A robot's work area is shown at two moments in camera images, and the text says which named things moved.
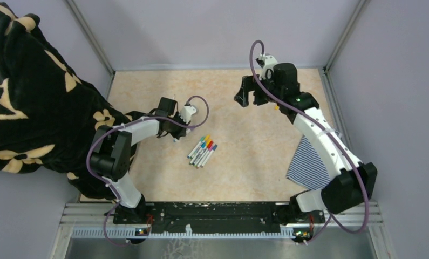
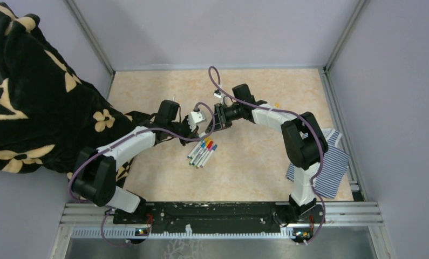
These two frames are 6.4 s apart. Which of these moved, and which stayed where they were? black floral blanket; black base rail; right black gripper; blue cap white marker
Moved: right black gripper
Stayed: blue cap white marker; black floral blanket; black base rail
